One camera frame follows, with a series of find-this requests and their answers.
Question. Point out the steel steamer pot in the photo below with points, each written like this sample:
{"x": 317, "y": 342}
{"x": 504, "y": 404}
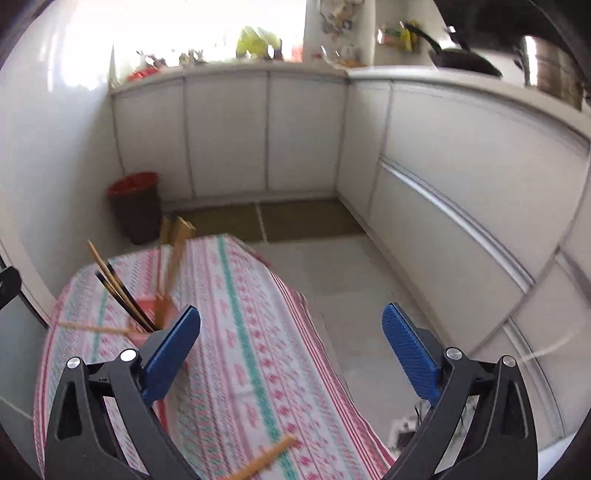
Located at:
{"x": 554, "y": 69}

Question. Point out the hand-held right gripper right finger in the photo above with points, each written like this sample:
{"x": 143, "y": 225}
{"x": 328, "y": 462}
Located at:
{"x": 408, "y": 350}

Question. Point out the green floor mat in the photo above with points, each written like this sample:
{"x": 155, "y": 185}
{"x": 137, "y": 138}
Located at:
{"x": 221, "y": 221}
{"x": 309, "y": 219}

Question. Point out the patterned striped tablecloth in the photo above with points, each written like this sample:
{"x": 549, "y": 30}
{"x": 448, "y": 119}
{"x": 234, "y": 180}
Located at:
{"x": 240, "y": 346}

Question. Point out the glass kettle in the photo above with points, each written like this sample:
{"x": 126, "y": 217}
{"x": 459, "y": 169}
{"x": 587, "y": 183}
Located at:
{"x": 347, "y": 53}

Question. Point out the white cabinet with doors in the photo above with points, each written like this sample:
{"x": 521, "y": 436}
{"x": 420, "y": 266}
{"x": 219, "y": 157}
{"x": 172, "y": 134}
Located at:
{"x": 226, "y": 134}

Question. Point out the pink perforated utensil holder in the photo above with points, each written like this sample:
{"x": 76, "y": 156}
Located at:
{"x": 138, "y": 336}

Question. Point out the red bottle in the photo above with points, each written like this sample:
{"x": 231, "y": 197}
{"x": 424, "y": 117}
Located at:
{"x": 297, "y": 54}

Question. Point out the red bowl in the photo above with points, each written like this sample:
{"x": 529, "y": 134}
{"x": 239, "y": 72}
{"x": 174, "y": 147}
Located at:
{"x": 142, "y": 75}

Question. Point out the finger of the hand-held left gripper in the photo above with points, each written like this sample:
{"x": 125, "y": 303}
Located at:
{"x": 9, "y": 286}

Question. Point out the yellow-green plastic jug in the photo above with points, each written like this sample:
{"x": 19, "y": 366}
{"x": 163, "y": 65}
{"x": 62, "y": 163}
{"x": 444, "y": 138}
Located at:
{"x": 256, "y": 44}

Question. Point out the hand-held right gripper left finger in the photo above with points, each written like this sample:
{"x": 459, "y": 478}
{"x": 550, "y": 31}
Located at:
{"x": 171, "y": 350}

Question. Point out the white power strip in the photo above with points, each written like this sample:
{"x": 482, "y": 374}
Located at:
{"x": 401, "y": 424}

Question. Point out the red-rimmed trash bin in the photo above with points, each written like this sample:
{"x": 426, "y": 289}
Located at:
{"x": 138, "y": 212}

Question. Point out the wall rack with packets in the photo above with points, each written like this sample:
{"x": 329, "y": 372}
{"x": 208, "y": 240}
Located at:
{"x": 397, "y": 39}

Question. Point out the white cabinet with drawers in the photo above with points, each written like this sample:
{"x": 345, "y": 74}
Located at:
{"x": 452, "y": 152}

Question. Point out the bunch of wooden chopsticks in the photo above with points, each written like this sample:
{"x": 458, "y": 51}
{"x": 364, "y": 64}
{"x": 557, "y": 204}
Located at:
{"x": 180, "y": 254}

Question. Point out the hanging kitchen utensils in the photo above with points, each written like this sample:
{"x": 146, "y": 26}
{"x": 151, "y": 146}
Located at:
{"x": 339, "y": 18}

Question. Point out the single light bamboo chopstick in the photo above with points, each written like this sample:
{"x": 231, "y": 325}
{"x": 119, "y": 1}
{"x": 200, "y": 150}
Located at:
{"x": 101, "y": 329}
{"x": 272, "y": 454}

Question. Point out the black chopstick with gold band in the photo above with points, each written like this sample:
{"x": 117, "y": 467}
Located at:
{"x": 129, "y": 292}
{"x": 117, "y": 297}

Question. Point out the black frying pan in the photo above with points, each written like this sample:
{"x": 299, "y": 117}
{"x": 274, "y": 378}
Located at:
{"x": 466, "y": 62}

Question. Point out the white countertop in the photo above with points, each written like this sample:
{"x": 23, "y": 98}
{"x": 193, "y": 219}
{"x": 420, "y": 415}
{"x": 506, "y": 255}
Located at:
{"x": 415, "y": 74}

